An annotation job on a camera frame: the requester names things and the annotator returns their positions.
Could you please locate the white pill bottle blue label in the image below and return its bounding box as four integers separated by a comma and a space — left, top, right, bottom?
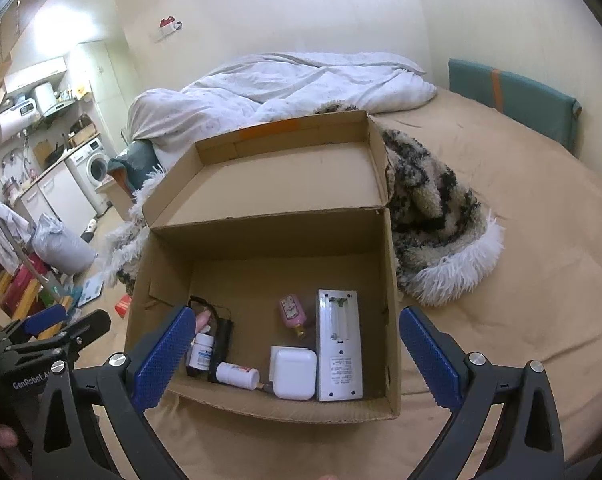
187, 333, 215, 372

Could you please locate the white small bottle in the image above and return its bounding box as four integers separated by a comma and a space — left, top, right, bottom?
215, 362, 261, 391

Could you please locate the white remote control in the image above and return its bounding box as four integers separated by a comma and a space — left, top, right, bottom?
316, 289, 363, 402

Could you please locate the pink small perfume bottle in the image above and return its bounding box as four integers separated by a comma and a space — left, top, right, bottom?
278, 294, 307, 338

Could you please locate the white earbuds case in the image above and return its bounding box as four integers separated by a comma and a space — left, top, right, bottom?
271, 346, 319, 402

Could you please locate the pink translucent massage comb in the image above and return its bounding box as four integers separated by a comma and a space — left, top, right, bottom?
196, 310, 212, 332

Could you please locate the person's left hand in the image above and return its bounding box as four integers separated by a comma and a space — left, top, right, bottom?
0, 425, 22, 479

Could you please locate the black stick device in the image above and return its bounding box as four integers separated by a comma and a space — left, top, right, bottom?
208, 318, 234, 382

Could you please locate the red snack packet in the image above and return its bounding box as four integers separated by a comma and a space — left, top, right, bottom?
114, 295, 132, 318

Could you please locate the wooden rack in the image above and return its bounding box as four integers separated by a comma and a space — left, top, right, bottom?
0, 264, 73, 328

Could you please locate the leopard print fluffy blanket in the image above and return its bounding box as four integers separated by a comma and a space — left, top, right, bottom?
99, 102, 503, 307

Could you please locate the grey stuffed plastic bag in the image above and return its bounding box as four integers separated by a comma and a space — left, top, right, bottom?
32, 214, 97, 275

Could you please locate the open cardboard box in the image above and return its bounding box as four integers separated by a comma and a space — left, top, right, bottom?
126, 110, 401, 424

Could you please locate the white washing machine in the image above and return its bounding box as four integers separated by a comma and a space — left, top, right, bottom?
66, 136, 109, 217

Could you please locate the white water heater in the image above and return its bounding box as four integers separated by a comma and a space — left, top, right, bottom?
0, 99, 39, 146

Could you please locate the white crumpled duvet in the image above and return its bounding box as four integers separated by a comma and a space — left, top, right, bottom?
127, 52, 438, 167

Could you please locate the teal cushion with orange stripe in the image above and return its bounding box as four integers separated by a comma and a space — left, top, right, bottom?
447, 58, 582, 153

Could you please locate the black cable loop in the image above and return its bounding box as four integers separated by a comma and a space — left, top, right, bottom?
186, 294, 233, 326

